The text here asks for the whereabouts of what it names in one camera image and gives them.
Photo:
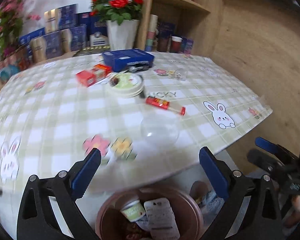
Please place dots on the white blister card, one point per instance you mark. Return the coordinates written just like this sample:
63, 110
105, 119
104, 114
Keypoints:
162, 217

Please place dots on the brown plastic bin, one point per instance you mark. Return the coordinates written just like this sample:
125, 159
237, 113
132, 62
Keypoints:
190, 212

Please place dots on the blue patterned box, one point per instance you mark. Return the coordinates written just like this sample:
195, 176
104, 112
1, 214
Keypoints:
167, 28

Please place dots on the navy blue box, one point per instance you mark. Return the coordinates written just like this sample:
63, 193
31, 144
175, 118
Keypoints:
127, 57

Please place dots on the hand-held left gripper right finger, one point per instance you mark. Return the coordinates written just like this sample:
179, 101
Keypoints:
215, 172

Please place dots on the gold and blue gift box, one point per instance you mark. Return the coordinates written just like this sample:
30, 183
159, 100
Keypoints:
46, 48
73, 38
61, 17

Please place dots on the small clear plastic bag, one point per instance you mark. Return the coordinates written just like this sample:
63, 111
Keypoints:
178, 75

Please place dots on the clear dome lid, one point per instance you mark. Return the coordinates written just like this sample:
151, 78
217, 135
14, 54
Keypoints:
160, 128

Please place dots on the stack of pastel cups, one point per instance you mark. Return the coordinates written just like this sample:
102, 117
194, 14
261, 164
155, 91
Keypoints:
151, 33

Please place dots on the brown plastic cup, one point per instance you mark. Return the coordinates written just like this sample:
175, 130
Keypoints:
163, 44

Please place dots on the pink blossom bouquet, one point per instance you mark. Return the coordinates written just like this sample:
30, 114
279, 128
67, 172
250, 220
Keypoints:
5, 25

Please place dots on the white faceted flower pot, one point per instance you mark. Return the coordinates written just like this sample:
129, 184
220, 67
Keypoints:
122, 35

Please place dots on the light denim shorts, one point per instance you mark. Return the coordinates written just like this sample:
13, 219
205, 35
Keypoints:
211, 199

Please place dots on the white green round lid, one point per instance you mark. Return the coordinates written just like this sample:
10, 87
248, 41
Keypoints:
126, 85

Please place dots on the person's leg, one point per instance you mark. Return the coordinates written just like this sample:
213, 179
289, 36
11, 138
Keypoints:
198, 190

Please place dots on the red clear tube packet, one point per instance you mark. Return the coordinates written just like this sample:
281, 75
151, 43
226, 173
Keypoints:
162, 103

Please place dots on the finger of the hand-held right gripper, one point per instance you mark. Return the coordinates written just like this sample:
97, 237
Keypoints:
261, 161
265, 145

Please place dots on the blue and white box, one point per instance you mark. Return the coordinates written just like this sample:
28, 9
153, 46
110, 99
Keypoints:
98, 38

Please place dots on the dark blue box red label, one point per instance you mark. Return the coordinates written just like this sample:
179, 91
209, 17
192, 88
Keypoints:
84, 20

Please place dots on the green checked rabbit tablecloth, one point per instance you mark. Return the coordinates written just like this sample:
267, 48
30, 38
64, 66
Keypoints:
65, 110

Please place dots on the green white paper cup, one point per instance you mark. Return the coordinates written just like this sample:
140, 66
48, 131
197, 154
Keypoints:
133, 211

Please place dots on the red rose plant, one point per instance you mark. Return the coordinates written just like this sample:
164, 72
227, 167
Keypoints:
115, 2

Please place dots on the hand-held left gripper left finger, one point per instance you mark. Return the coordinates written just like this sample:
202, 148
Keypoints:
86, 172

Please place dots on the wooden shelf unit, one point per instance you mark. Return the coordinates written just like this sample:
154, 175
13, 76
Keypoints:
202, 30

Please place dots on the red cup white lid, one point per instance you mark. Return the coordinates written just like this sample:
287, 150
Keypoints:
176, 45

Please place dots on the small blue box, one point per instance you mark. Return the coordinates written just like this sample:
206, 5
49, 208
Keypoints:
187, 46

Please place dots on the blue flat carton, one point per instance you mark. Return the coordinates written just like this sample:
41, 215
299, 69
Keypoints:
31, 36

